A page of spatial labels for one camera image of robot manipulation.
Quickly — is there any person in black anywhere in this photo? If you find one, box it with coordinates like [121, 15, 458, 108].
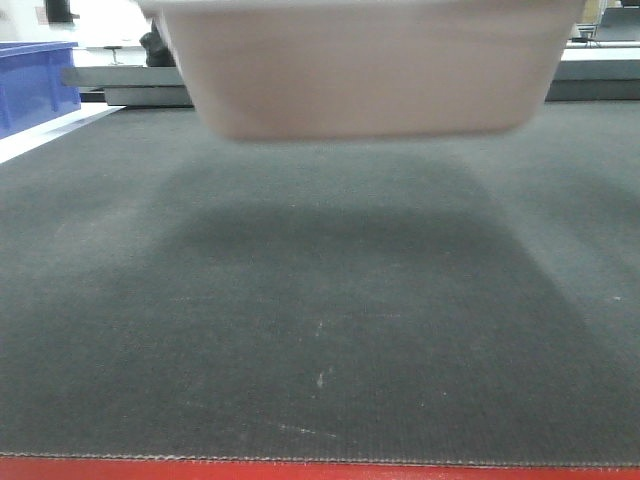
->
[139, 30, 176, 67]

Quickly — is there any dark grey table mat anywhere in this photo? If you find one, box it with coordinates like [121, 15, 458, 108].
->
[1, 102, 639, 467]

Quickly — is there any pink bin with white lid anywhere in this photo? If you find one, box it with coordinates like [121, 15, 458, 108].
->
[139, 1, 584, 141]

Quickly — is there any blue plastic crate left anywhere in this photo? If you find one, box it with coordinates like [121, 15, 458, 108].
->
[1, 41, 81, 138]

